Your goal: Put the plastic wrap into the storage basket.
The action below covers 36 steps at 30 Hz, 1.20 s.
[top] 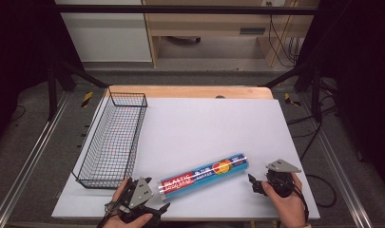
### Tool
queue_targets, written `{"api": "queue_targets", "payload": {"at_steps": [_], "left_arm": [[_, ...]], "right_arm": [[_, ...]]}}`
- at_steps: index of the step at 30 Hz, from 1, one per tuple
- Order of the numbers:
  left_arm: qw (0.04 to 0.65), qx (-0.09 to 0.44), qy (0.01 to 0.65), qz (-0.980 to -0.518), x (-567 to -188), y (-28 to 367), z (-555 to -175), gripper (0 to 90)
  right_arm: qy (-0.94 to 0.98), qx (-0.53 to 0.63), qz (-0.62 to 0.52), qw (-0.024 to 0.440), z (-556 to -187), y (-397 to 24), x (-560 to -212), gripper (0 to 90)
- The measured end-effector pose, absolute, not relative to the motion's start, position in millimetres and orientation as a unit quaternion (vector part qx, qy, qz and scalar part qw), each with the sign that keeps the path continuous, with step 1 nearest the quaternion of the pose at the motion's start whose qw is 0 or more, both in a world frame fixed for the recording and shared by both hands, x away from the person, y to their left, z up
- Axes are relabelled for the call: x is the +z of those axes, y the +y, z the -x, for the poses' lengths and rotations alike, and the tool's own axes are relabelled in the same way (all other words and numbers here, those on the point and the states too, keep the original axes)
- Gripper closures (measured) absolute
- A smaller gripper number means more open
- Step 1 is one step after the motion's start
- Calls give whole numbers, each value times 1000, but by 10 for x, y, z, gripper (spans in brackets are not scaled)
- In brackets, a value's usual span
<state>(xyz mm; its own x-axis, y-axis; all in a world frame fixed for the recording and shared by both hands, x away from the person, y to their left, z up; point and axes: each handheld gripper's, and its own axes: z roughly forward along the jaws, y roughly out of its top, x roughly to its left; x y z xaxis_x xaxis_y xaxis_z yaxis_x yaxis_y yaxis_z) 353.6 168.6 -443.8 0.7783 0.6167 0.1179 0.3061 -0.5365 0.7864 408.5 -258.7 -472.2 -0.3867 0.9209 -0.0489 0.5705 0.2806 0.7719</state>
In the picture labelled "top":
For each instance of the person's right hand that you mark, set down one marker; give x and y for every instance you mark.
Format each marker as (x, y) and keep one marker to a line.
(290, 209)

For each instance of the aluminium floor rail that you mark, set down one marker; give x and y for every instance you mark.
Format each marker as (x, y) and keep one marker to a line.
(28, 158)
(336, 161)

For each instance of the black horizontal bar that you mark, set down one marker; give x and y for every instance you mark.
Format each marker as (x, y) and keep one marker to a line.
(180, 9)

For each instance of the light wooden desk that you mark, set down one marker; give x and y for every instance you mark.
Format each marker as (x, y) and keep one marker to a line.
(209, 23)

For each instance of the white table board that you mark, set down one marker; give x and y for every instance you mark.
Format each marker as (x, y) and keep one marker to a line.
(212, 133)

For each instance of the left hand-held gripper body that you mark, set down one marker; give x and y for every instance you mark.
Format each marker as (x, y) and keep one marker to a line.
(140, 193)

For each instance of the black metal stand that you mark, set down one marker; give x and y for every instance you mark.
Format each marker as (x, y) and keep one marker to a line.
(58, 79)
(312, 82)

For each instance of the yellow black tape strip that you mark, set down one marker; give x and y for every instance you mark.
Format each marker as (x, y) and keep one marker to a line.
(290, 100)
(87, 98)

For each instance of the wooden table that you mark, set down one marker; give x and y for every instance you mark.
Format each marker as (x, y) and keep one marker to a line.
(187, 91)

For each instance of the white cabinet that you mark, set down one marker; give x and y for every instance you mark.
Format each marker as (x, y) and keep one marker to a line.
(107, 38)

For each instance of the plastic wrap box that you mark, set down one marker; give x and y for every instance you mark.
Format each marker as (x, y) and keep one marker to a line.
(202, 177)

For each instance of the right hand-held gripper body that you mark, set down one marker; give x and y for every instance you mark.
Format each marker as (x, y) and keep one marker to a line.
(280, 182)

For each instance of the person's left hand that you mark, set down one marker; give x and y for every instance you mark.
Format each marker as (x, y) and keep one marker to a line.
(119, 192)

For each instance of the black curtain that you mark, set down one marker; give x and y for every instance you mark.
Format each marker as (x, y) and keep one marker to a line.
(19, 47)
(361, 79)

